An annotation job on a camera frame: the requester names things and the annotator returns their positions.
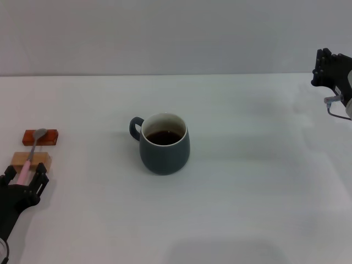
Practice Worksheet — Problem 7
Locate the right arm cable with plug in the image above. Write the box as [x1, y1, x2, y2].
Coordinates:
[323, 94, 352, 121]

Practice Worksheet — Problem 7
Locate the light wooden block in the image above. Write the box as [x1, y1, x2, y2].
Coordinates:
[10, 151, 53, 173]

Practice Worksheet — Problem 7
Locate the pink handled metal spoon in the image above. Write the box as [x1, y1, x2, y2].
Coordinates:
[16, 128, 48, 185]

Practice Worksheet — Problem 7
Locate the dark brown coffee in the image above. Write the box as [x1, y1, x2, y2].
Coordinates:
[145, 130, 184, 147]

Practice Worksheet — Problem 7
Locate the dark grey ceramic mug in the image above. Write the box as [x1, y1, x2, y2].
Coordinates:
[129, 112, 191, 176]

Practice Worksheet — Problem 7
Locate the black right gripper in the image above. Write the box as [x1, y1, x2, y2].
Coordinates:
[310, 48, 352, 104]

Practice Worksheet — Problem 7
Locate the red-brown wooden block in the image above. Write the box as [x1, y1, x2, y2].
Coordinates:
[21, 129, 59, 146]

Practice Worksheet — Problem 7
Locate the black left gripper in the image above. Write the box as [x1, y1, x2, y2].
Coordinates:
[0, 162, 50, 243]

